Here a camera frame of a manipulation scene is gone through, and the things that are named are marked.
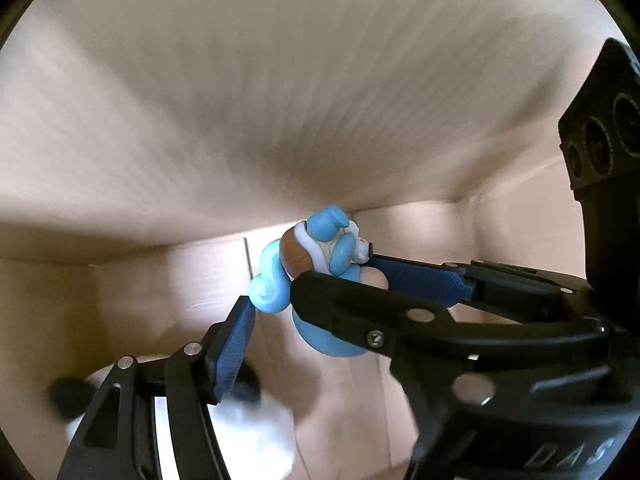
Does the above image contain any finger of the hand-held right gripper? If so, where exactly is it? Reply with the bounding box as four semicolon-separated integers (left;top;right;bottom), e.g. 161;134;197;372
370;254;595;322
289;270;612;362

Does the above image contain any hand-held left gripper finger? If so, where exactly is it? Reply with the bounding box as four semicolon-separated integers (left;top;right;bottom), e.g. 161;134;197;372
57;296;258;480

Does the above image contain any blue turtle figurine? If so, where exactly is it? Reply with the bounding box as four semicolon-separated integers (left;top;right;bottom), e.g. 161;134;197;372
248;205;396;358

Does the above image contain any brown cardboard box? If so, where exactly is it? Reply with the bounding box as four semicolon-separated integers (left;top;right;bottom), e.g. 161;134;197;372
0;0;640;480

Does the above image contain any black and white panda plush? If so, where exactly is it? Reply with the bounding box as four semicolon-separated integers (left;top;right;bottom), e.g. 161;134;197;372
50;355;297;480

